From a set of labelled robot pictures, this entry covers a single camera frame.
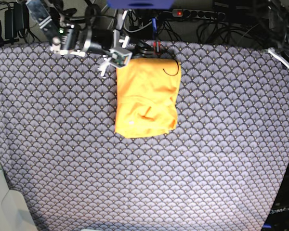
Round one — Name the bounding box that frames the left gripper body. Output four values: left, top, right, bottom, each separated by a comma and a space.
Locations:
267, 48, 289, 69

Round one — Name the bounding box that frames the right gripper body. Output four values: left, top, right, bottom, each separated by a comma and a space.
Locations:
98, 10, 131, 77

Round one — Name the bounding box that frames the yellow T-shirt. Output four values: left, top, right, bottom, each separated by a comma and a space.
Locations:
115, 58, 182, 138

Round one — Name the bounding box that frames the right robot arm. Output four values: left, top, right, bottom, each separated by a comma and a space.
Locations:
25, 0, 132, 76

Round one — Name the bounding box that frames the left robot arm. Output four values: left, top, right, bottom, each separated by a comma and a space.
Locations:
267, 0, 289, 64

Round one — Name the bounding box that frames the red black table clamp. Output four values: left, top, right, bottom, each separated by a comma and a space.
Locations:
153, 40, 161, 54

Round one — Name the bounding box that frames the black power strip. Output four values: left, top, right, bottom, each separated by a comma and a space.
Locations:
172, 9, 226, 21

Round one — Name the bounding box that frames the blue fan-pattern tablecloth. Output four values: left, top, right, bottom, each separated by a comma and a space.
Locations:
0, 42, 289, 231

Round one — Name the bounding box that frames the black OpenArm box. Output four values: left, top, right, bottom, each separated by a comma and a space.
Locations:
262, 164, 289, 231

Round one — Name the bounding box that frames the grey chair seat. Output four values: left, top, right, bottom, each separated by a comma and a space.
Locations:
0, 166, 37, 231

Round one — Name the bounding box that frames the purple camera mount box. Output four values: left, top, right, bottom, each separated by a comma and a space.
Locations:
107, 0, 174, 9

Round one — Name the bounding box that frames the blue clamp handle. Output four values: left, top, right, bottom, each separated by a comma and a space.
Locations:
152, 17, 157, 40

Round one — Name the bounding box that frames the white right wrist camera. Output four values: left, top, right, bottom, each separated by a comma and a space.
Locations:
109, 47, 132, 68

